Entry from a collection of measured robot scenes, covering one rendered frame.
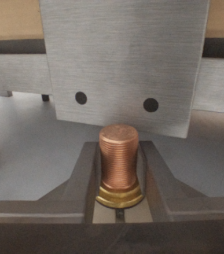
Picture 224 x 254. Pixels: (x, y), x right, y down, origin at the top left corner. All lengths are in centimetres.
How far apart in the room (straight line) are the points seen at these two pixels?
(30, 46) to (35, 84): 8
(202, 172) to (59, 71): 25
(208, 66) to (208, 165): 19
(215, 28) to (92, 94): 15
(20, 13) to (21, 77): 9
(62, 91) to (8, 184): 19
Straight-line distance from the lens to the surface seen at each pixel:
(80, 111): 17
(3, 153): 39
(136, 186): 16
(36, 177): 31
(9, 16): 33
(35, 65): 25
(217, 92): 20
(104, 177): 16
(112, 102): 15
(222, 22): 24
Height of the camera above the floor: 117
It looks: 27 degrees up
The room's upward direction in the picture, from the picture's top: 179 degrees clockwise
